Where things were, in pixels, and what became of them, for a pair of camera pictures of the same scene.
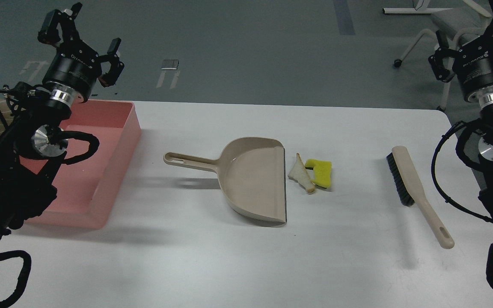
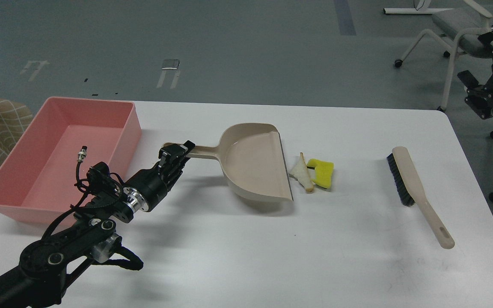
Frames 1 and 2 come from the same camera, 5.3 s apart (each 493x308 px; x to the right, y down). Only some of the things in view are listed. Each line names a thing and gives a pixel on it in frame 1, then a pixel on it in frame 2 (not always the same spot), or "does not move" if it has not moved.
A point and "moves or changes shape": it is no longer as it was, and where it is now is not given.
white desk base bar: [411, 10] does not move
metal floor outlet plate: [170, 64] does not move
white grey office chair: [445, 25] does not move
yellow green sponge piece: [322, 172] does not move
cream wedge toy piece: [299, 172] does not move
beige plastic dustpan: [252, 172] moves or changes shape
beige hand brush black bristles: [411, 192] does not move
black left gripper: [73, 65] -> [147, 189]
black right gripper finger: [443, 73] -> [470, 84]
